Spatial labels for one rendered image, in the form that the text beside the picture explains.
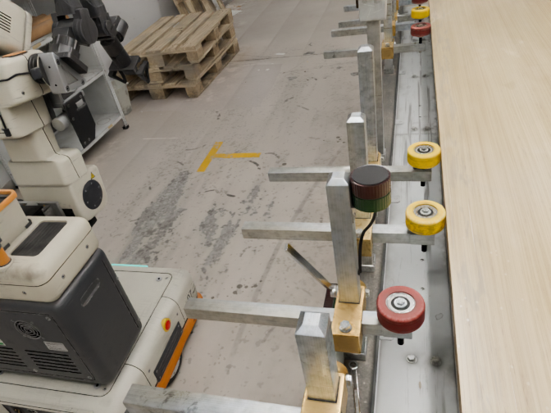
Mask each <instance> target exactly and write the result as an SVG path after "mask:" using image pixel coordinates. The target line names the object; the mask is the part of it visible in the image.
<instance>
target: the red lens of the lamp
mask: <svg viewBox="0 0 551 413"><path fill-rule="evenodd" d="M359 167H361V166H359ZM359 167H358V168H359ZM382 167H384V166H382ZM384 168H385V169H386V170H387V171H388V172H389V177H388V179H387V180H386V181H385V182H383V183H381V184H377V185H372V186H366V185H360V184H357V183H355V182H354V181H353V179H352V173H353V172H354V171H355V170H356V169H357V168H356V169H354V170H353V171H352V172H351V174H350V176H349V178H350V188H351V192H352V193H353V195H355V196H356V197H359V198H363V199H376V198H379V197H383V196H385V195H386V194H387V193H388V192H389V191H390V189H391V173H390V171H389V170H388V169H387V168H386V167H384Z"/></svg>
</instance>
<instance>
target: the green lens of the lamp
mask: <svg viewBox="0 0 551 413"><path fill-rule="evenodd" d="M351 198H352V204H353V207H355V208H356V209H357V210H359V211H363V212H368V213H373V212H378V211H383V210H384V209H386V208H387V207H388V206H389V205H390V203H391V189H390V191H389V192H388V194H387V195H385V196H384V197H382V198H379V199H376V200H363V199H361V198H358V197H356V196H354V195H353V193H352V192H351Z"/></svg>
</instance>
